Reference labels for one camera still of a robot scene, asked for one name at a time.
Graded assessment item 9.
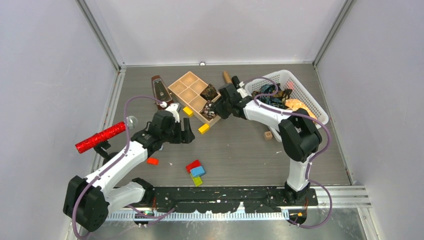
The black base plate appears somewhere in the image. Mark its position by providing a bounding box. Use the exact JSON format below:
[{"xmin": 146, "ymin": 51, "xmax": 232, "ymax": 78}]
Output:
[{"xmin": 133, "ymin": 186, "xmax": 319, "ymax": 214}]

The black pink floral tie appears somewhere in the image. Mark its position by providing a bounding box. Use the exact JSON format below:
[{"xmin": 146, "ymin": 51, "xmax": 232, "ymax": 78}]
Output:
[{"xmin": 200, "ymin": 100, "xmax": 217, "ymax": 121}]

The orange red small brick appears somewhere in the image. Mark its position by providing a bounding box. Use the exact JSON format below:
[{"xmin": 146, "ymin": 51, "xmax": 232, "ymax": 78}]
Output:
[{"xmin": 146, "ymin": 157, "xmax": 159, "ymax": 166}]

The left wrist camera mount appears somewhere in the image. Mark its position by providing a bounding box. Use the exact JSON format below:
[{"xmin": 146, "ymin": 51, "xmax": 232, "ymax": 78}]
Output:
[{"xmin": 164, "ymin": 103, "xmax": 182, "ymax": 123}]

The red toy brick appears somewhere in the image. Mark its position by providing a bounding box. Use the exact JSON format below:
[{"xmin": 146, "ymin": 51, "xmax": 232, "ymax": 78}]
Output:
[{"xmin": 185, "ymin": 159, "xmax": 202, "ymax": 174}]

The black microphone silver head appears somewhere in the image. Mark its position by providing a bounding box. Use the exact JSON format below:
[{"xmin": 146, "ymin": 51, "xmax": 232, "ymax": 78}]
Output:
[{"xmin": 231, "ymin": 75, "xmax": 241, "ymax": 89}]

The yellow block near tray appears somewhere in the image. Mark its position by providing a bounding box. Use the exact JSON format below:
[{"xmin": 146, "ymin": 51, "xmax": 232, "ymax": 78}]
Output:
[{"xmin": 182, "ymin": 106, "xmax": 194, "ymax": 117}]

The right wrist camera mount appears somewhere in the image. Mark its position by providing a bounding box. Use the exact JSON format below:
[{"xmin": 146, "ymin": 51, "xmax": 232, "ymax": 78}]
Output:
[{"xmin": 236, "ymin": 86, "xmax": 250, "ymax": 99}]

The small wooden letter cube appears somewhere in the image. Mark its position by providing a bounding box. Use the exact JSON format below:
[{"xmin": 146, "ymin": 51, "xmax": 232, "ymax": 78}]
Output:
[{"xmin": 263, "ymin": 131, "xmax": 273, "ymax": 141}]

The red glitter microphone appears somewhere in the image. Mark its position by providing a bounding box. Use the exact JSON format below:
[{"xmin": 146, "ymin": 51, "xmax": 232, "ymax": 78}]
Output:
[{"xmin": 75, "ymin": 115, "xmax": 138, "ymax": 154}]

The white plastic basket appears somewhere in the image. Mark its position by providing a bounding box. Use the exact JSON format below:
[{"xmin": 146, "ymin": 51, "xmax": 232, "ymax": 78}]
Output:
[{"xmin": 244, "ymin": 70, "xmax": 329, "ymax": 125}]

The blue patterned tie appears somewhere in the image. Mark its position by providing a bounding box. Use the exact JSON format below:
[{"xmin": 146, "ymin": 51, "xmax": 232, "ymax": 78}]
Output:
[{"xmin": 251, "ymin": 83, "xmax": 283, "ymax": 102}]

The orange gold tie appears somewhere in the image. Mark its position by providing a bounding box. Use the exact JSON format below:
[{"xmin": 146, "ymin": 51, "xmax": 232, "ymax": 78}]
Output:
[{"xmin": 285, "ymin": 98, "xmax": 317, "ymax": 119}]

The dark rolled tie in tray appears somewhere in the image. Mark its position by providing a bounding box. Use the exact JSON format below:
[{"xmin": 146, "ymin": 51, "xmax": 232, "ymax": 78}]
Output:
[{"xmin": 200, "ymin": 84, "xmax": 218, "ymax": 101}]

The wooden compartment tray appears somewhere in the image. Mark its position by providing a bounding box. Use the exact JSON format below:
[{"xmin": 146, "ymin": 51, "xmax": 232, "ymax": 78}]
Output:
[{"xmin": 168, "ymin": 71, "xmax": 221, "ymax": 127}]

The yellow block upright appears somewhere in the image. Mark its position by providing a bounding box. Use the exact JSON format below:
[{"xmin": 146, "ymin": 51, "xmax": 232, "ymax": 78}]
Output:
[{"xmin": 198, "ymin": 123, "xmax": 210, "ymax": 135}]

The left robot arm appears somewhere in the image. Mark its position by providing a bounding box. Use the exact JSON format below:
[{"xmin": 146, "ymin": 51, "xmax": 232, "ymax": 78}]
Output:
[{"xmin": 63, "ymin": 108, "xmax": 195, "ymax": 233}]

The brown wooden metronome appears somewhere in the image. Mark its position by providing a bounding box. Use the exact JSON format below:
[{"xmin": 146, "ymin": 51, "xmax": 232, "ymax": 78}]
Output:
[{"xmin": 151, "ymin": 75, "xmax": 174, "ymax": 110}]

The blue toy brick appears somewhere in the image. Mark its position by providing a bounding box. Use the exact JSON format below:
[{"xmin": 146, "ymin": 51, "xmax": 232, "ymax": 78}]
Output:
[{"xmin": 190, "ymin": 166, "xmax": 206, "ymax": 178}]

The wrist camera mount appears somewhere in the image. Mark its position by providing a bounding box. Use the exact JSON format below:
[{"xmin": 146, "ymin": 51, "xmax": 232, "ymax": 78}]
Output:
[
  {"xmin": 236, "ymin": 86, "xmax": 250, "ymax": 99},
  {"xmin": 164, "ymin": 103, "xmax": 182, "ymax": 123}
]

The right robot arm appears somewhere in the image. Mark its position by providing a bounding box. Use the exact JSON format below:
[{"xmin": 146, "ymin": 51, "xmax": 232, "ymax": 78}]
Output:
[{"xmin": 212, "ymin": 83, "xmax": 322, "ymax": 205}]

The yellow green translucent brick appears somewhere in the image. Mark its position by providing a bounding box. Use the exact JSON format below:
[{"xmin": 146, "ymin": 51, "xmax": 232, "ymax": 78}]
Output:
[{"xmin": 190, "ymin": 174, "xmax": 203, "ymax": 187}]

